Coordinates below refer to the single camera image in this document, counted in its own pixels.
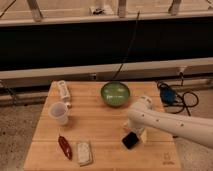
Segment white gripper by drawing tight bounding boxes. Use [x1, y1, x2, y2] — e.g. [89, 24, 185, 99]
[123, 119, 147, 143]

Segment black rectangular eraser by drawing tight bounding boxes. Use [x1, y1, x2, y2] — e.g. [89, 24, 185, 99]
[122, 132, 139, 149]

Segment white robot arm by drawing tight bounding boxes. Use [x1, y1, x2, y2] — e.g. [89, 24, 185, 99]
[126, 96, 213, 149]

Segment green ceramic bowl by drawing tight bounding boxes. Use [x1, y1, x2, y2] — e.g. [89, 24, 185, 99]
[101, 82, 130, 107]

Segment translucent plastic measuring cup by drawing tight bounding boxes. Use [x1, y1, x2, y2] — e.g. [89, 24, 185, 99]
[48, 102, 68, 125]

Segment blue object on floor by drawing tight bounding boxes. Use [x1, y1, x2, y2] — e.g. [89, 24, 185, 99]
[160, 85, 176, 104]

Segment white rectangular packet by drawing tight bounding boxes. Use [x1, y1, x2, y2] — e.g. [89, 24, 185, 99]
[77, 141, 93, 166]

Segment red chili pepper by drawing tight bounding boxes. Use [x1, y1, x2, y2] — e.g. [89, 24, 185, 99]
[58, 136, 72, 160]

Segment black cable on floor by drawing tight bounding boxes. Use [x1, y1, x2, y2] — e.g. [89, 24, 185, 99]
[156, 70, 200, 139]

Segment black hanging cable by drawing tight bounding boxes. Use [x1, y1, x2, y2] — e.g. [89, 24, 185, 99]
[109, 9, 141, 83]

